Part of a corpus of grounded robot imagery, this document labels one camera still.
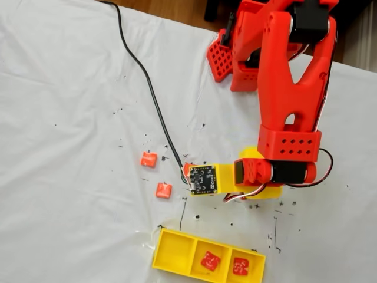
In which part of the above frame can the white plastic table cover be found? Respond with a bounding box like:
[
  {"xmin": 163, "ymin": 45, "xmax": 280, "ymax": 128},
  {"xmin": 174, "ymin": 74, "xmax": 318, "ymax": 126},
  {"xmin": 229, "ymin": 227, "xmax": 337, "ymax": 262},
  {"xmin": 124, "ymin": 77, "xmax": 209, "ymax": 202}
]
[{"xmin": 0, "ymin": 0, "xmax": 377, "ymax": 283}]

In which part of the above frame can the white red black servo wire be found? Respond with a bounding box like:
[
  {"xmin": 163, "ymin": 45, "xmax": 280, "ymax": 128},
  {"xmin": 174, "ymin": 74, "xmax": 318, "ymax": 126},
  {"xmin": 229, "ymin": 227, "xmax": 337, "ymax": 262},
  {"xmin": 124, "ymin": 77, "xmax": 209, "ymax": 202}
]
[
  {"xmin": 221, "ymin": 185, "xmax": 267, "ymax": 205},
  {"xmin": 287, "ymin": 147, "xmax": 334, "ymax": 189}
]

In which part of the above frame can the camera board in yellow mount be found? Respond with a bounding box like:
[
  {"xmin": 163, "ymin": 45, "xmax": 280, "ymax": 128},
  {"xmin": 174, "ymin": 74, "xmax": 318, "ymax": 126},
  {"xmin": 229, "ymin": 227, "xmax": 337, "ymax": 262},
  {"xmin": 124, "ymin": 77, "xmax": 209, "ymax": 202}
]
[{"xmin": 187, "ymin": 163, "xmax": 236, "ymax": 196}]

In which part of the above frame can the red Starburst candy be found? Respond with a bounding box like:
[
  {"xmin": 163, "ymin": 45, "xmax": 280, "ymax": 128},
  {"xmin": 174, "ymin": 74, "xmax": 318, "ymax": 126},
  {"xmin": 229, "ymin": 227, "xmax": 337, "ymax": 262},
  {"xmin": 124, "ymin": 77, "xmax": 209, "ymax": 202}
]
[
  {"xmin": 200, "ymin": 250, "xmax": 221, "ymax": 272},
  {"xmin": 232, "ymin": 257, "xmax": 250, "ymax": 275}
]

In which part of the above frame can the white baseboard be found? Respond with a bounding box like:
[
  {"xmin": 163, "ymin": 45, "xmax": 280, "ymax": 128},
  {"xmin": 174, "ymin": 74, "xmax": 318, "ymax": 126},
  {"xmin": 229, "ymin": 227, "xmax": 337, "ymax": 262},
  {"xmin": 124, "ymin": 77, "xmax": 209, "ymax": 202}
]
[{"xmin": 343, "ymin": 0, "xmax": 377, "ymax": 73}]

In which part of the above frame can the black camera cable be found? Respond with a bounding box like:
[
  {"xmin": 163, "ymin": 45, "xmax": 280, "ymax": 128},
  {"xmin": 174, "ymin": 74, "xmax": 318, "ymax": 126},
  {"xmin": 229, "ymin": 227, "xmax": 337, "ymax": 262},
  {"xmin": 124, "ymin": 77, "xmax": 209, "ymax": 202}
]
[{"xmin": 99, "ymin": 0, "xmax": 192, "ymax": 189}]

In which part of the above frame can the yellow three-compartment box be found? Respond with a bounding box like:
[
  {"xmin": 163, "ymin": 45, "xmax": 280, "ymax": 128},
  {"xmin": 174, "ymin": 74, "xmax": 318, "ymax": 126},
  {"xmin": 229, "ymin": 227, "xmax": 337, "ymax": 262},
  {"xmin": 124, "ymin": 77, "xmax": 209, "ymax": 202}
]
[{"xmin": 151, "ymin": 228, "xmax": 267, "ymax": 283}]

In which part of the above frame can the black table clamp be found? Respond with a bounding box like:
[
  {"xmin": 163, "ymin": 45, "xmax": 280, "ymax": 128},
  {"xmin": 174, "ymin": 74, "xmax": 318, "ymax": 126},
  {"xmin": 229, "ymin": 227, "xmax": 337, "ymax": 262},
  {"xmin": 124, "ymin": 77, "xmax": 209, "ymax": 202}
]
[{"xmin": 220, "ymin": 12, "xmax": 236, "ymax": 47}]

